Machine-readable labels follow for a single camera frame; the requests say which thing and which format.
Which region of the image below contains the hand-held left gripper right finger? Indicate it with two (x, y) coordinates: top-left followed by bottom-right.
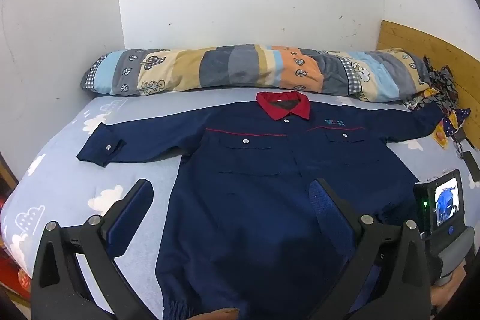
(308, 178), (432, 320)

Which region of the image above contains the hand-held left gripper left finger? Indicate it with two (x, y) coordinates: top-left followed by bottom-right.
(31, 178), (166, 320)

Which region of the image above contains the navy work jacket red collar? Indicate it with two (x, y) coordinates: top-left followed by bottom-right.
(76, 91), (449, 320)

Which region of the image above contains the blue cloud print bed sheet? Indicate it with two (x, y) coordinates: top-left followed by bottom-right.
(0, 88), (480, 320)

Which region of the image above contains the black phone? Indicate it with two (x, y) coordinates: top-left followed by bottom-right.
(462, 151), (480, 190)

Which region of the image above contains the small black object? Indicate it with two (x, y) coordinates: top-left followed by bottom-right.
(452, 129), (475, 157)

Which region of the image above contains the red object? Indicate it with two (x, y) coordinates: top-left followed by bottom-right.
(0, 245), (32, 306)

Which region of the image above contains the colourful patterned cloth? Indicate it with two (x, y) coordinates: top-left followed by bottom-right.
(403, 55), (472, 150)

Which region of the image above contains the rolled patchwork leaf print quilt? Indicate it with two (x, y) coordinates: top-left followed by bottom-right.
(80, 46), (432, 103)

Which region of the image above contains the wooden headboard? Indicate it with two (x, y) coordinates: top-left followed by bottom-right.
(376, 20), (480, 152)

